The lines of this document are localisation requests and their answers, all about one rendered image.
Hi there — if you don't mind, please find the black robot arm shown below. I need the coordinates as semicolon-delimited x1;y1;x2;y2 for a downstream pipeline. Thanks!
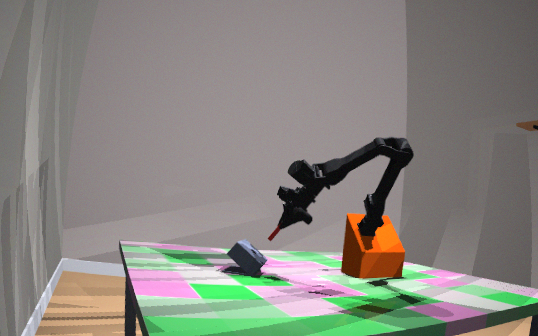
277;137;414;237

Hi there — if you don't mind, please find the dark red peg with grey band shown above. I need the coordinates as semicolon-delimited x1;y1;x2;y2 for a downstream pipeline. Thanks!
268;223;281;241

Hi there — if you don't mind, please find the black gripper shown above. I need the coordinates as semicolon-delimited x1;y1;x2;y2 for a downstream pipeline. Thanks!
277;187;316;229

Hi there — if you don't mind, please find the pale blue square panel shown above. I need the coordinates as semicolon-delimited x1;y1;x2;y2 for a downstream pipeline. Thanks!
222;239;268;276

